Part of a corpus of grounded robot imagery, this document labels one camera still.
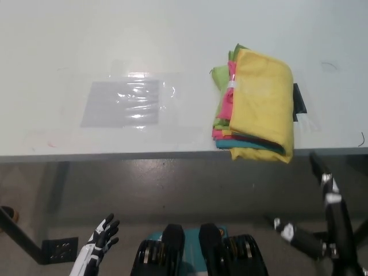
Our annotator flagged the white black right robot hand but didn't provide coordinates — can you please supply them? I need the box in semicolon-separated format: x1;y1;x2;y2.
272;151;359;276

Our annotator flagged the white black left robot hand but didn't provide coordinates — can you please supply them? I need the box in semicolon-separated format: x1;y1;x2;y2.
70;213;120;276

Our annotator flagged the teal microfibre cloth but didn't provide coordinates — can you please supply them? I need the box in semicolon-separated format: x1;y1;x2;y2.
215;139;286;155

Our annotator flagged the stack of coloured cloths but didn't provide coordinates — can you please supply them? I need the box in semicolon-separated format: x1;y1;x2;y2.
229;48;295;165

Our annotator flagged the pink microfibre cloth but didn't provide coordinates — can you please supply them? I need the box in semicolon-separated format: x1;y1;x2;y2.
212;59;238;139

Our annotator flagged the black and tan shoe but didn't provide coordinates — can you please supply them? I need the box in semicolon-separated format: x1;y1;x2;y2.
0;206;20;224

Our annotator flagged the clear plastic bag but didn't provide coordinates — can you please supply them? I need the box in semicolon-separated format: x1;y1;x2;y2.
80;80;160;129

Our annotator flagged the clear plastic film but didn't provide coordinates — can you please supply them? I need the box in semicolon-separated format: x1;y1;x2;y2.
108;59;177;132

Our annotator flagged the clear tape label on cloth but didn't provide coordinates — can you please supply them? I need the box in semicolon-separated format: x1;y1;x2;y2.
226;72;240;90

